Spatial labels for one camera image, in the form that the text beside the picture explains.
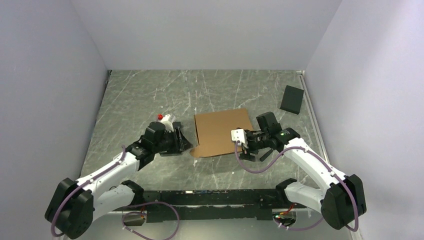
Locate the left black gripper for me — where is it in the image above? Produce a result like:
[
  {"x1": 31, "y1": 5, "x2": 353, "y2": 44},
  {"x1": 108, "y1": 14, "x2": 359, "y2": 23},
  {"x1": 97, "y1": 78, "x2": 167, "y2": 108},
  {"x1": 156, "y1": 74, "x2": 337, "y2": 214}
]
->
[{"x1": 153, "y1": 126, "x2": 193, "y2": 154}]

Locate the brown cardboard box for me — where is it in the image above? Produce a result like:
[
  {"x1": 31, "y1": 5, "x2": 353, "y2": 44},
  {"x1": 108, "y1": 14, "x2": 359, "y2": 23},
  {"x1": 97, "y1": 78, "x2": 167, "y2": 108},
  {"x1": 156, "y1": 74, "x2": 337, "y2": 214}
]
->
[{"x1": 190, "y1": 108, "x2": 253, "y2": 158}]

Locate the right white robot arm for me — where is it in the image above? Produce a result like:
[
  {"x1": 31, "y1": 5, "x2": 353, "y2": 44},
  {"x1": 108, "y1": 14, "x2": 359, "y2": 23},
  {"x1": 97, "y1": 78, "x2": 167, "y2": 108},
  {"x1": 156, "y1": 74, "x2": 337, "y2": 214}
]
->
[{"x1": 231, "y1": 112, "x2": 367, "y2": 232}]

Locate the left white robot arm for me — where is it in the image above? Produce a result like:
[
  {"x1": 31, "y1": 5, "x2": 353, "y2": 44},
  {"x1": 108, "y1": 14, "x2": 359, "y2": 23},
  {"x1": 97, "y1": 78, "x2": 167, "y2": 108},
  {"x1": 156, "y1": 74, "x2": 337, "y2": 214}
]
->
[{"x1": 44, "y1": 121, "x2": 193, "y2": 240}]

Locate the black square box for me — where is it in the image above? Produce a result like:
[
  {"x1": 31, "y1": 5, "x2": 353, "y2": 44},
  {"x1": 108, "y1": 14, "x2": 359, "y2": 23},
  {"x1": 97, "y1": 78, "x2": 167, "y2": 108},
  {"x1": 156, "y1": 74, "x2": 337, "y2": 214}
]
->
[{"x1": 279, "y1": 85, "x2": 304, "y2": 115}]

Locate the black rectangular block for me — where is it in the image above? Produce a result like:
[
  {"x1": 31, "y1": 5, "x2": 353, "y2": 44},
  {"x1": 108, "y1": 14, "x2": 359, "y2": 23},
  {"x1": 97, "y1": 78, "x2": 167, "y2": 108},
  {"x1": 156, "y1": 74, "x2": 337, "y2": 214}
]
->
[{"x1": 172, "y1": 121, "x2": 183, "y2": 133}]

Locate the black handled claw hammer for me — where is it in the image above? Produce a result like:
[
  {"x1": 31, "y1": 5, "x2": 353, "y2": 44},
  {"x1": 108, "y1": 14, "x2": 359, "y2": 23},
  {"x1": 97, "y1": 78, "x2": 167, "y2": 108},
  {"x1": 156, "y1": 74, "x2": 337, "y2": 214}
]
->
[{"x1": 259, "y1": 149, "x2": 274, "y2": 162}]

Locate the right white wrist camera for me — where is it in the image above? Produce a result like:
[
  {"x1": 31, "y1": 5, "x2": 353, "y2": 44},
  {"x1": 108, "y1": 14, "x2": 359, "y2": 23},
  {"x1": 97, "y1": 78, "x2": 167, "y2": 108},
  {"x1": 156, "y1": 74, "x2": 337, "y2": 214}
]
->
[{"x1": 230, "y1": 128, "x2": 248, "y2": 148}]

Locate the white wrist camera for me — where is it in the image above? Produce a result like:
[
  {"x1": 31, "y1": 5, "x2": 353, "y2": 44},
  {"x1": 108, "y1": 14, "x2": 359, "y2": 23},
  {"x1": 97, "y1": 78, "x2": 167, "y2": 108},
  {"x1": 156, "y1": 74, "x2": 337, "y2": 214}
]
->
[
  {"x1": 157, "y1": 114, "x2": 176, "y2": 132},
  {"x1": 230, "y1": 128, "x2": 248, "y2": 148}
]

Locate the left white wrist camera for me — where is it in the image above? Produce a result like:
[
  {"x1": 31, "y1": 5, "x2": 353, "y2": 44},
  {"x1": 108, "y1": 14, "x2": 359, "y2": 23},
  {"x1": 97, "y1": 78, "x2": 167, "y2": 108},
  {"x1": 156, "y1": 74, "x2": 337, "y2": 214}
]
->
[{"x1": 157, "y1": 114, "x2": 176, "y2": 132}]

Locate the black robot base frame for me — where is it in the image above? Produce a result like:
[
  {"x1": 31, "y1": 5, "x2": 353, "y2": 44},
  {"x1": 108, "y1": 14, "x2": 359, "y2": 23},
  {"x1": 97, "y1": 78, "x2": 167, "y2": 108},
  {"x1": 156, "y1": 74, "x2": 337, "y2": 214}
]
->
[{"x1": 119, "y1": 188, "x2": 295, "y2": 223}]

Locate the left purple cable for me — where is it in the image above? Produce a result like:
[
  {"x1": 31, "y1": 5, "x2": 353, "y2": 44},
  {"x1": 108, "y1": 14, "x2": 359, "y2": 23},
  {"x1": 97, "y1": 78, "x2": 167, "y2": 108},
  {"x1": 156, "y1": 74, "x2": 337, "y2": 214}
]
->
[{"x1": 50, "y1": 145, "x2": 181, "y2": 240}]

